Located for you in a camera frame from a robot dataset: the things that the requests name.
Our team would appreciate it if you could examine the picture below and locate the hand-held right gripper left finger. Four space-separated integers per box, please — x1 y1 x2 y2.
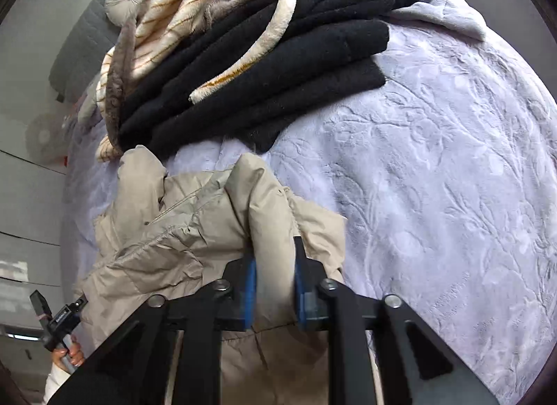
48 255 259 405

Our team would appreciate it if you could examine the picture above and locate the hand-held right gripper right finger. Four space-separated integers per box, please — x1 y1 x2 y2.
292 235 501 405

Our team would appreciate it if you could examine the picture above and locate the beige puffer jacket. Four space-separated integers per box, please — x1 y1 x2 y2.
74 146 384 405

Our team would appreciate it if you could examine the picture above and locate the person's left forearm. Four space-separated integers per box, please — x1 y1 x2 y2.
42 362 72 405

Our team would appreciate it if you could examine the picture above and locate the person's left hand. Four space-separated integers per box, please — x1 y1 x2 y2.
51 337 85 374

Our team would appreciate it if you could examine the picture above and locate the white wardrobe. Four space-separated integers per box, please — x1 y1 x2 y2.
0 109 74 345

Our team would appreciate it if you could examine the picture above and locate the white electric fan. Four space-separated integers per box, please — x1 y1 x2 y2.
25 111 70 164

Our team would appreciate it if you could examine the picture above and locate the lilac embossed blanket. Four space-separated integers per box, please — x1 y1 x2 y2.
61 14 557 405

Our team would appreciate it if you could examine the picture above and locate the black folded fleece garment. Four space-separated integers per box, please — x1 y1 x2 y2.
117 0 421 158

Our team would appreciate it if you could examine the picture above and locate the grey quilted headboard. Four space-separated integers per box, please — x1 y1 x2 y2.
48 0 114 103

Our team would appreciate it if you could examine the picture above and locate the cream striped plush robe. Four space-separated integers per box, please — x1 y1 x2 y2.
96 0 323 163

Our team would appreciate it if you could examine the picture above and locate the light grey plush cloth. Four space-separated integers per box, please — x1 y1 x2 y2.
383 0 488 40

